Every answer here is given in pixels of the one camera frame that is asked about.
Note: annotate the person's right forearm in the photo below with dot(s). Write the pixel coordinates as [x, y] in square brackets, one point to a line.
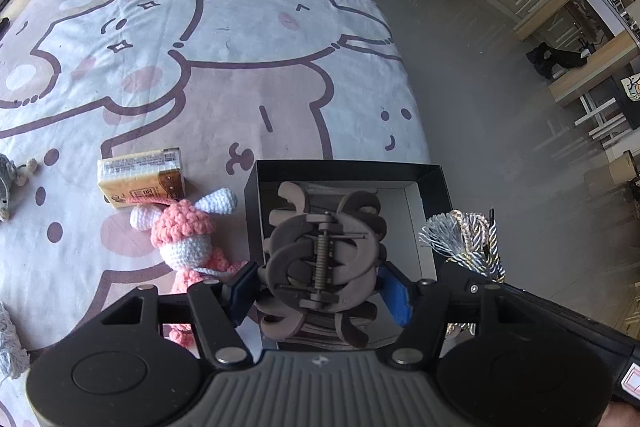
[622, 417]

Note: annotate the pink crochet doll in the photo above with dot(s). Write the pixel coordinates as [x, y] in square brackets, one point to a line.
[182, 232]

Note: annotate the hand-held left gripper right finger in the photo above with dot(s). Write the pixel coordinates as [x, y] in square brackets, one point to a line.
[397, 302]

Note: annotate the brown hair claw clip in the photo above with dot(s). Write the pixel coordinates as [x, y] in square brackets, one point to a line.
[320, 252]

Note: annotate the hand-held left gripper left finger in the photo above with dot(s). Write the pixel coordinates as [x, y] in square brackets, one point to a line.
[244, 288]

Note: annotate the wooden counter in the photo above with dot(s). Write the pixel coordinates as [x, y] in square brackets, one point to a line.
[595, 62]

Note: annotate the yellow tissue pack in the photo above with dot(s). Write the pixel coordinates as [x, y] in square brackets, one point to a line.
[142, 177]

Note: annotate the white grey knitted cloth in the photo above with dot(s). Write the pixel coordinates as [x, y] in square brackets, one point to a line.
[9, 344]

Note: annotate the black cardboard box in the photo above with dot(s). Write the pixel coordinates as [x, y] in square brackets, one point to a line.
[350, 169]

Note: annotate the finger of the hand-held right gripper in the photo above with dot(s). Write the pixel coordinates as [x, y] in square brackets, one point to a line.
[462, 276]

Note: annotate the grey crochet mouse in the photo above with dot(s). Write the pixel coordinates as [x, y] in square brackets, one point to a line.
[6, 182]

